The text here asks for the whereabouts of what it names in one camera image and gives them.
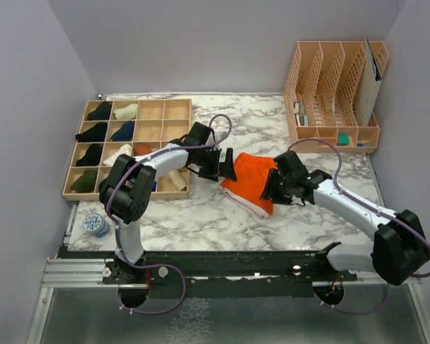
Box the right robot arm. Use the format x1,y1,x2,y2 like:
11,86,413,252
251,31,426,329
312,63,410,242
261,151,430,286

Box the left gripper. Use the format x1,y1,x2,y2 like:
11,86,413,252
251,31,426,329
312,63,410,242
196,145,236,180

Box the navy rolled underwear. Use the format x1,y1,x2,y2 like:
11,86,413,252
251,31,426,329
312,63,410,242
110,121,135,142

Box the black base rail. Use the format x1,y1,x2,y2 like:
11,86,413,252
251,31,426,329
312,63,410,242
59,249,353,300

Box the wooden compartment organizer tray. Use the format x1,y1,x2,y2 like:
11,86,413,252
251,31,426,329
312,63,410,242
62,99,192,201

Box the blue white round tin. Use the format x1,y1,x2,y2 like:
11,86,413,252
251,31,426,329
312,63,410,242
82,213,110,238

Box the green object in rack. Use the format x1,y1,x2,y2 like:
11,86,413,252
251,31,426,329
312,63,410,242
337,134,350,146

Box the white rolled underwear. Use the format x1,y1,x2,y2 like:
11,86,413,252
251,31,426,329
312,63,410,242
102,143,132,167

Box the black rolled underwear second row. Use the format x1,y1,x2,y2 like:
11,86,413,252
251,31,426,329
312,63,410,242
75,122,108,143

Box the rust brown underwear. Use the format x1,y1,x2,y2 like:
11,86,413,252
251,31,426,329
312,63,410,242
133,143,153,156

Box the light green rolled underwear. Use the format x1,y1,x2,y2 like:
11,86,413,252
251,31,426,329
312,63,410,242
113,103,138,120

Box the white board in rack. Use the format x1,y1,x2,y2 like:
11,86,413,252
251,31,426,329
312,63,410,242
353,38,383,126

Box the black rolled underwear top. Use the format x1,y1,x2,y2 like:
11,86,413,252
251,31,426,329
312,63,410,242
87,101,112,121

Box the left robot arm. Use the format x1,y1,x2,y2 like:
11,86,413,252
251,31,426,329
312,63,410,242
99,122,237,283

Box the bright orange underwear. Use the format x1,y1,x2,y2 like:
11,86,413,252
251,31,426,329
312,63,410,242
220,153,276,219

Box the black rolled underwear third row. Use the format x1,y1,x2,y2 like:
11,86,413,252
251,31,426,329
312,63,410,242
75,143,102,167

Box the dark green rolled underwear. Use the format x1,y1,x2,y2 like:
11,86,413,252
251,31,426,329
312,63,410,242
70,170,97,194

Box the beige rolled underwear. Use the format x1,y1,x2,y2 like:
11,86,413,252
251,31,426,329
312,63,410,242
161,170,187,192

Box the aluminium extrusion rail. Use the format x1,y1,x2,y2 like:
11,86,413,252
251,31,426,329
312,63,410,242
39,254,424,287

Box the pink plastic file rack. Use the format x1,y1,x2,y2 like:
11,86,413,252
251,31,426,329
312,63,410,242
283,41,389,153

